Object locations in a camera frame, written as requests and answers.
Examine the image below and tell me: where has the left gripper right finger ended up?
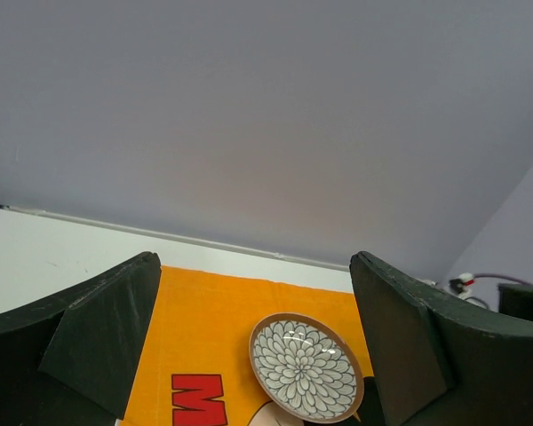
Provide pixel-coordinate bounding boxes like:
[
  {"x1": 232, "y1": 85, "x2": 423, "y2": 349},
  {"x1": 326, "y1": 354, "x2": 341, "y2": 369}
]
[{"x1": 350, "y1": 251, "x2": 533, "y2": 425}]

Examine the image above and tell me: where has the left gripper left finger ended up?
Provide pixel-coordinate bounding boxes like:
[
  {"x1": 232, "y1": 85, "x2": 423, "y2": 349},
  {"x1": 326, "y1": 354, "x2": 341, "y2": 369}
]
[{"x1": 0, "y1": 252, "x2": 161, "y2": 425}]

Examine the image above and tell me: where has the orange cartoon mouse placemat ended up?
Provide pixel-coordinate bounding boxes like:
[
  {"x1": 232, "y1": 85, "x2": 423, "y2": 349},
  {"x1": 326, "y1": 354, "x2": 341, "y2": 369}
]
[{"x1": 121, "y1": 267, "x2": 372, "y2": 425}]

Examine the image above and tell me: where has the floral patterned plate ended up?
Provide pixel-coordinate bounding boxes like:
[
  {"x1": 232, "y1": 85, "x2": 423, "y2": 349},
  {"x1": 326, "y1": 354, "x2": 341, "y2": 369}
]
[{"x1": 249, "y1": 312, "x2": 365, "y2": 424}]

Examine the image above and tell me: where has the aluminium table edge rail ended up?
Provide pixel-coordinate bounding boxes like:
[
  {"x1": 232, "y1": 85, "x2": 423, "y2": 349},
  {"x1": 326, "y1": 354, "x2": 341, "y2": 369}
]
[{"x1": 0, "y1": 204, "x2": 348, "y2": 272}]

